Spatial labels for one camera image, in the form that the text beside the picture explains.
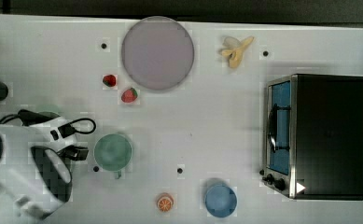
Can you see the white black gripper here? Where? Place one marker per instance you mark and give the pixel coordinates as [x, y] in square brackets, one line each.
[61, 136]

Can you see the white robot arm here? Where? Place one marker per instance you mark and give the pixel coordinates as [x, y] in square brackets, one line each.
[35, 179]

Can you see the green oval strainer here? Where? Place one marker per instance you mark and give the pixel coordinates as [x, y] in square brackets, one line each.
[50, 108]

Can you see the green mug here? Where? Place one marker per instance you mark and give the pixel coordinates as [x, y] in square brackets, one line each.
[113, 153]

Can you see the dark red toy strawberry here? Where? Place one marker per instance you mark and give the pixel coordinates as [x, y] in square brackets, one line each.
[110, 80]

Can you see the pink toy strawberry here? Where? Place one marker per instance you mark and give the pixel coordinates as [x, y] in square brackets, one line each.
[129, 95]

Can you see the toy orange half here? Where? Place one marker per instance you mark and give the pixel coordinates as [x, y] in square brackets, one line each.
[165, 202]

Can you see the grey round plate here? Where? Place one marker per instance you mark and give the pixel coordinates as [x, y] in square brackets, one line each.
[157, 53]

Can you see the blue cup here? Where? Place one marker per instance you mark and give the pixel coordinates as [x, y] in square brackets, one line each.
[220, 200]

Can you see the peeled toy banana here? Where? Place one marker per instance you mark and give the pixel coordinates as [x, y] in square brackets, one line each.
[234, 49]

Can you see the silver black toaster oven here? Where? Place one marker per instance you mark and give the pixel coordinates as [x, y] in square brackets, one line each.
[314, 137]

